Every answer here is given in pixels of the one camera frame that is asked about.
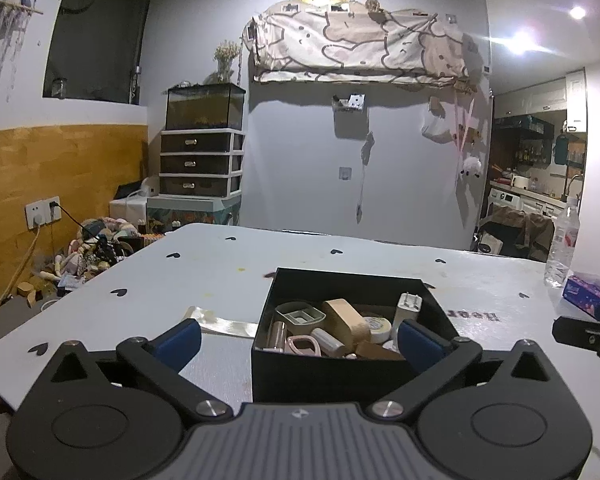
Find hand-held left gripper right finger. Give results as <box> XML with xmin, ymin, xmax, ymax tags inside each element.
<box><xmin>371</xmin><ymin>319</ymin><xmax>563</xmax><ymax>422</ymax></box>

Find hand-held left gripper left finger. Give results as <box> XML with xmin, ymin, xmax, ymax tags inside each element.
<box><xmin>35</xmin><ymin>319</ymin><xmax>234</xmax><ymax>422</ymax></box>

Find white charger plug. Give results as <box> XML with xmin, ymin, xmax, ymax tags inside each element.
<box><xmin>394</xmin><ymin>292</ymin><xmax>423</xmax><ymax>333</ymax></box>

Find small brown wooden piece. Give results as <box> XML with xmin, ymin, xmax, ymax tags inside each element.
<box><xmin>355</xmin><ymin>341</ymin><xmax>406</xmax><ymax>361</ymax></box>

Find white tape roll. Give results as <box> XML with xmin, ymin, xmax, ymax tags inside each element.
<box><xmin>362</xmin><ymin>312</ymin><xmax>394</xmax><ymax>345</ymax></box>

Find tan wooden oval block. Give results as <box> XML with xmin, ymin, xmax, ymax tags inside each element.
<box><xmin>322</xmin><ymin>299</ymin><xmax>372</xmax><ymax>356</ymax></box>

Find white cylinder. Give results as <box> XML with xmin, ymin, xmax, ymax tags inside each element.
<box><xmin>310</xmin><ymin>327</ymin><xmax>347</xmax><ymax>358</ymax></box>

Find brown cylinder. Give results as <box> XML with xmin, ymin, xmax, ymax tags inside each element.
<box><xmin>267</xmin><ymin>321</ymin><xmax>287</xmax><ymax>352</ymax></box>

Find grey plastic scoop part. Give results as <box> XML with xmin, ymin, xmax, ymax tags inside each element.
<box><xmin>275</xmin><ymin>301</ymin><xmax>327</xmax><ymax>326</ymax></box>

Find pink plastic loop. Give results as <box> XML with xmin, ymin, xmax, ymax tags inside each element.
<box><xmin>286</xmin><ymin>336</ymin><xmax>323</xmax><ymax>357</ymax></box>

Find black cardboard box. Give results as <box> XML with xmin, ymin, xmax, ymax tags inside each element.
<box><xmin>251</xmin><ymin>267</ymin><xmax>461</xmax><ymax>403</ymax></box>

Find blue tissue pack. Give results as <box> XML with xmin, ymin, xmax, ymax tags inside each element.
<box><xmin>561</xmin><ymin>274</ymin><xmax>600</xmax><ymax>311</ymax></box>

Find clear plastic strip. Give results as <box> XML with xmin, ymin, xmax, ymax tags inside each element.
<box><xmin>181</xmin><ymin>305</ymin><xmax>260</xmax><ymax>338</ymax></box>

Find clear water bottle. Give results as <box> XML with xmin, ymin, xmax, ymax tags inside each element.
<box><xmin>544</xmin><ymin>196</ymin><xmax>581</xmax><ymax>288</ymax></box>

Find chair with brown jacket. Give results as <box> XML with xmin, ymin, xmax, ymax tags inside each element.
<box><xmin>472</xmin><ymin>205</ymin><xmax>556</xmax><ymax>261</ymax></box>

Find pile of plush toys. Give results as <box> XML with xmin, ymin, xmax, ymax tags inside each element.
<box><xmin>17</xmin><ymin>217</ymin><xmax>146</xmax><ymax>306</ymax></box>

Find patterned teal cabinet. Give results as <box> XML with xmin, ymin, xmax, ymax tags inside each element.
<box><xmin>146</xmin><ymin>194</ymin><xmax>242</xmax><ymax>236</ymax></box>

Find white storage box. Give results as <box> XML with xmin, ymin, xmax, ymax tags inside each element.
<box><xmin>109</xmin><ymin>195</ymin><xmax>148</xmax><ymax>223</ymax></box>

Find white washing machine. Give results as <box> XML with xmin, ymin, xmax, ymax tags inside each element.
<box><xmin>487</xmin><ymin>187</ymin><xmax>523</xmax><ymax>218</ymax></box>

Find dark plastic drawer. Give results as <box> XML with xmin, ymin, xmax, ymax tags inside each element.
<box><xmin>161</xmin><ymin>132</ymin><xmax>233</xmax><ymax>153</ymax></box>
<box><xmin>159</xmin><ymin>176</ymin><xmax>231</xmax><ymax>196</ymax></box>
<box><xmin>160</xmin><ymin>154</ymin><xmax>232</xmax><ymax>175</ymax></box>

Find teal hanging bottle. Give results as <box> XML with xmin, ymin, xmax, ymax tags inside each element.
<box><xmin>553</xmin><ymin>132</ymin><xmax>571</xmax><ymax>166</ymax></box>

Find black shelf with bottles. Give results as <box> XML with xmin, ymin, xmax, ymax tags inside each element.
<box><xmin>495</xmin><ymin>125</ymin><xmax>556</xmax><ymax>166</ymax></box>

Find white plastic drawer unit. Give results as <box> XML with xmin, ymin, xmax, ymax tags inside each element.
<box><xmin>159</xmin><ymin>128</ymin><xmax>245</xmax><ymax>197</ymax></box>

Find pink ribbon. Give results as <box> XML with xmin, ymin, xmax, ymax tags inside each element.
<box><xmin>452</xmin><ymin>105</ymin><xmax>481</xmax><ymax>181</ymax></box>

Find white hanging pouch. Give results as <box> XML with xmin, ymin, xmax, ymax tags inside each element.
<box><xmin>421</xmin><ymin>112</ymin><xmax>456</xmax><ymax>143</ymax></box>

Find glass fish tank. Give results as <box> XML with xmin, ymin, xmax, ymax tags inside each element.
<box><xmin>165</xmin><ymin>82</ymin><xmax>247</xmax><ymax>131</ymax></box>

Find vase of dried flowers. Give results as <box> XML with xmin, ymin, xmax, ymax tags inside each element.
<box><xmin>214</xmin><ymin>40</ymin><xmax>242</xmax><ymax>83</ymax></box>

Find printed cloth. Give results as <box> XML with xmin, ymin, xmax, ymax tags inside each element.
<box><xmin>244</xmin><ymin>2</ymin><xmax>473</xmax><ymax>85</ymax></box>

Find dark window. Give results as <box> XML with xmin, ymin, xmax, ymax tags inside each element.
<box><xmin>42</xmin><ymin>0</ymin><xmax>161</xmax><ymax>106</ymax></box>

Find white macrame hanging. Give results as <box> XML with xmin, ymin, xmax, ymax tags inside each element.
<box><xmin>0</xmin><ymin>0</ymin><xmax>43</xmax><ymax>126</ymax></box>

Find black power cable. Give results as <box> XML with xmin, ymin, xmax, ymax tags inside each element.
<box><xmin>50</xmin><ymin>202</ymin><xmax>111</xmax><ymax>241</ymax></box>

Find beige cable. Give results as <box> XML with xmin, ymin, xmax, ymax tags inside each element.
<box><xmin>0</xmin><ymin>225</ymin><xmax>43</xmax><ymax>311</ymax></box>

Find white wall socket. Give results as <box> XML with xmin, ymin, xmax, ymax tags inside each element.
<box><xmin>25</xmin><ymin>196</ymin><xmax>62</xmax><ymax>231</ymax></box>

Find hanging charm cord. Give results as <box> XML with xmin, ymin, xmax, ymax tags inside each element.
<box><xmin>355</xmin><ymin>130</ymin><xmax>377</xmax><ymax>223</ymax></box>

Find white kitchen wall cabinets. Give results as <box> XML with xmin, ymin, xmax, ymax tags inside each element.
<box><xmin>495</xmin><ymin>70</ymin><xmax>588</xmax><ymax>133</ymax></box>

